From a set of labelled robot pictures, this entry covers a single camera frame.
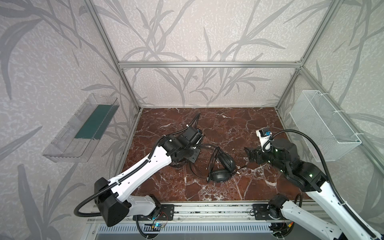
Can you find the black headphones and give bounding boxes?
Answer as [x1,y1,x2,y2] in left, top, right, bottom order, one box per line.
[169,156,190,168]
[196,144,248,183]

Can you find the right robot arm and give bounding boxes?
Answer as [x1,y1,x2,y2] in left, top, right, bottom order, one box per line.
[245,128,384,240]

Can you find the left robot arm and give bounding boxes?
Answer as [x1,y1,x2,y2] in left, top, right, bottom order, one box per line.
[74,114,203,227]

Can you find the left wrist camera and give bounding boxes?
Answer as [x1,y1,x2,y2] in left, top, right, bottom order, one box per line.
[178,126,203,148]

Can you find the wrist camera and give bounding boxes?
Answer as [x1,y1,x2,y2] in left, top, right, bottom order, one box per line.
[178,126,203,148]
[257,128,272,153]

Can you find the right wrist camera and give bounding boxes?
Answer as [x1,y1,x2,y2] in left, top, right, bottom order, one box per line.
[257,128,272,153]

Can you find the white wire mesh basket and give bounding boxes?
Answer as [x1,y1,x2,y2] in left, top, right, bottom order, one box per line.
[290,90,362,162]

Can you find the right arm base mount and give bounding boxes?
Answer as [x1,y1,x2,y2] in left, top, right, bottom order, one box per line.
[252,204,285,221]

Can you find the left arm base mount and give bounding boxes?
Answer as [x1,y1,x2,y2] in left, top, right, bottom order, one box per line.
[148,205,175,221]

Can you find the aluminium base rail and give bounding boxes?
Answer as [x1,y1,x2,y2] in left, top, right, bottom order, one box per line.
[86,201,340,224]

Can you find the clear plastic wall bin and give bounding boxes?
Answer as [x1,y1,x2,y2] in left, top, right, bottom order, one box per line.
[42,94,120,163]

